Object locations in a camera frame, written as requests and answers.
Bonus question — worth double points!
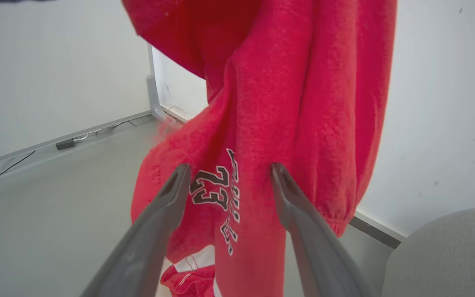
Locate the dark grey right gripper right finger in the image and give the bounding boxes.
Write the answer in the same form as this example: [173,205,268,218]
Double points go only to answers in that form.
[270,163,376,297]

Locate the thin grey floor cable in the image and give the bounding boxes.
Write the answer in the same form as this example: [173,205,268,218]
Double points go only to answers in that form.
[74,120,138,141]

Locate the grey partition stand frame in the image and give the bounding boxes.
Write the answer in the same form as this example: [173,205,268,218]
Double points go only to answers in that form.
[147,42,170,123]

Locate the thin black floor cable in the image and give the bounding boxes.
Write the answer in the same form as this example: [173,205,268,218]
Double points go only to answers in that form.
[0,150,37,186]

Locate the red fleece garment number print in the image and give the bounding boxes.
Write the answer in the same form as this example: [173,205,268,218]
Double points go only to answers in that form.
[121,0,398,297]

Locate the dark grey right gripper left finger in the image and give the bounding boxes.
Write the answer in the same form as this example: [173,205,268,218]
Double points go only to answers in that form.
[81,164,192,297]

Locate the grey fabric sofa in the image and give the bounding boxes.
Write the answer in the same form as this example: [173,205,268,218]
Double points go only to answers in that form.
[382,208,475,297]

